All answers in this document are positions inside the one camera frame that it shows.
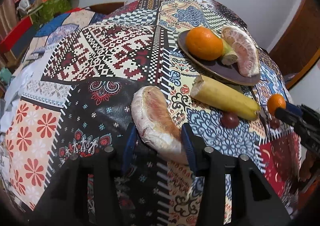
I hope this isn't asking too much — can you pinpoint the small mandarin orange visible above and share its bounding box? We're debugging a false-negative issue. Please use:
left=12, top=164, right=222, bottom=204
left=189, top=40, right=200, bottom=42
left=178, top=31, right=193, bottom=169
left=267, top=93, right=286, bottom=116

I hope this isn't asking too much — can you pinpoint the yellow banana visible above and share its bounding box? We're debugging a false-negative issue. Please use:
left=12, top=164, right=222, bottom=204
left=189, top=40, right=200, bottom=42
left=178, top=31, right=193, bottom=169
left=190, top=75, right=260, bottom=121

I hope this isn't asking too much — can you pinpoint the dark red grape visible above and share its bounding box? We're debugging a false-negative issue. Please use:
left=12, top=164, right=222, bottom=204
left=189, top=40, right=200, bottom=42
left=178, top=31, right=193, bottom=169
left=221, top=112, right=240, bottom=129

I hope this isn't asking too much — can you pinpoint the colourful patchwork tablecloth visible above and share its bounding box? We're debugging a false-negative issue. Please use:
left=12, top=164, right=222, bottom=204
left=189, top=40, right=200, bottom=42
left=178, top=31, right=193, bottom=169
left=4, top=0, right=300, bottom=225

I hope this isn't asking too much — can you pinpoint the dark purple plate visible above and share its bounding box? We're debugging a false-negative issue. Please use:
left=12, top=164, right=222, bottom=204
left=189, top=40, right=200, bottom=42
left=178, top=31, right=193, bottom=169
left=177, top=30, right=260, bottom=86

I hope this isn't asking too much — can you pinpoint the peeled pomelo segment on plate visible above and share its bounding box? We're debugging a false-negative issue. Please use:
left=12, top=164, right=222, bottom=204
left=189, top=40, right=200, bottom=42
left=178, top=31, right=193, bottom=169
left=221, top=25, right=259, bottom=77

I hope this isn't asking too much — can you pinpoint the small banana piece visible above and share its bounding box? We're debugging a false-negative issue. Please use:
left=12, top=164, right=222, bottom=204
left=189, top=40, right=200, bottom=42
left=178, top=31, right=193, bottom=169
left=213, top=32, right=238, bottom=66

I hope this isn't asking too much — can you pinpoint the large orange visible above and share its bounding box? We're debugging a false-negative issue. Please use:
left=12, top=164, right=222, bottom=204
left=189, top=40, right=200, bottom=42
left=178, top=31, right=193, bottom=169
left=185, top=27, right=223, bottom=61

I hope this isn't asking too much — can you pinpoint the green storage box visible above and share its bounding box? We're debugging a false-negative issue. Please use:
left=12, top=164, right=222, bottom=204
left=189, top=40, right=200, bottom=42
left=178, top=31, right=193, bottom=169
left=29, top=0, right=72, bottom=27

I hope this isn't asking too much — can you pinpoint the red box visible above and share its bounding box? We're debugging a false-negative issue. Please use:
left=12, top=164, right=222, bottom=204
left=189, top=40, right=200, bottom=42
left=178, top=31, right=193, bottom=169
left=0, top=16, right=33, bottom=54

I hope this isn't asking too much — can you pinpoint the striped curtain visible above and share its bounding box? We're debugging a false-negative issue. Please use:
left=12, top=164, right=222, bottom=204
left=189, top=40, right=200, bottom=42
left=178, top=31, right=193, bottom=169
left=0, top=0, right=28, bottom=62

